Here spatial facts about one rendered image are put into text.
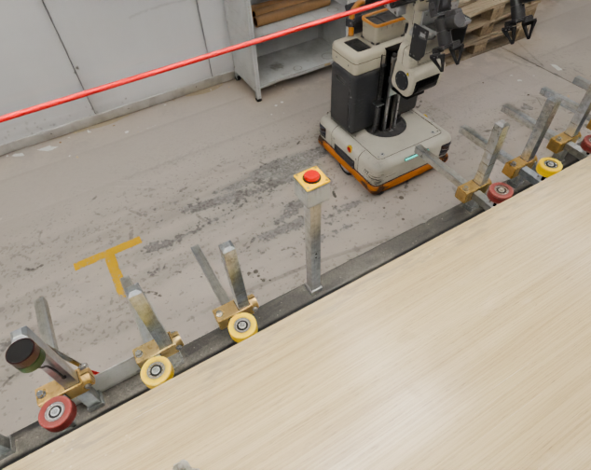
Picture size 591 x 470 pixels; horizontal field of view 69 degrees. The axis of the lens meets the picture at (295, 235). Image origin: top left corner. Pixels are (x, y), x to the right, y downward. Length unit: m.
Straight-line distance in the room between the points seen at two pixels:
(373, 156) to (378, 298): 1.53
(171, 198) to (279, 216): 0.75
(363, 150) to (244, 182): 0.82
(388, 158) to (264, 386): 1.83
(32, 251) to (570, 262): 2.75
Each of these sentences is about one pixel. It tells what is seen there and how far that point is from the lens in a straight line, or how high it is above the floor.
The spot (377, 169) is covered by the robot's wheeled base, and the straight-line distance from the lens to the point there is 2.62.
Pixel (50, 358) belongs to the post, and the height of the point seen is 1.02.
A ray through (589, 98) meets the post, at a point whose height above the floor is 1.03.
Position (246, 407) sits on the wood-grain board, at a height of 0.90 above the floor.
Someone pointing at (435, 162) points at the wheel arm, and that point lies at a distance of 1.82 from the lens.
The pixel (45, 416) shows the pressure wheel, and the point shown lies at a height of 0.90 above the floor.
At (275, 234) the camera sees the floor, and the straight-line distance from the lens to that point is 2.59.
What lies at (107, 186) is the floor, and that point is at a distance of 3.21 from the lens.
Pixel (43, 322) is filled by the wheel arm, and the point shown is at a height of 0.86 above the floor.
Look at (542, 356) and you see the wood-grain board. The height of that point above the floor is 0.90.
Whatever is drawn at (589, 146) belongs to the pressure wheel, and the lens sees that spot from 2.00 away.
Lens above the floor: 1.96
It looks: 50 degrees down
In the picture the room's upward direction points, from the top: 4 degrees counter-clockwise
